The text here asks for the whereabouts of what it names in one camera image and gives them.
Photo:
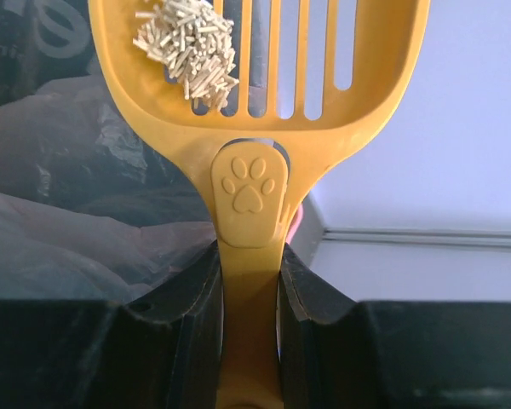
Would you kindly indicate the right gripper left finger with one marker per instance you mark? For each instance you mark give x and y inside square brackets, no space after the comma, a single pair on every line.
[162,350]

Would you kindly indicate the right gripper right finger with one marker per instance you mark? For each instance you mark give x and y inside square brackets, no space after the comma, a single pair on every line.
[338,353]

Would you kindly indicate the translucent plastic bin liner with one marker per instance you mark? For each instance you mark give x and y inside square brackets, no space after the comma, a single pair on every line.
[87,209]

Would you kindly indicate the orange litter scoop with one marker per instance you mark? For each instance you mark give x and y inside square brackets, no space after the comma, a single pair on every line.
[253,173]

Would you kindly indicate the pink litter box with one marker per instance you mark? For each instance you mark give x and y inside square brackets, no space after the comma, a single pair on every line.
[295,224]

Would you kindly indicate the litter clumps in bin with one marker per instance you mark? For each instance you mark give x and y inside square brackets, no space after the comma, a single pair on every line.
[195,45]

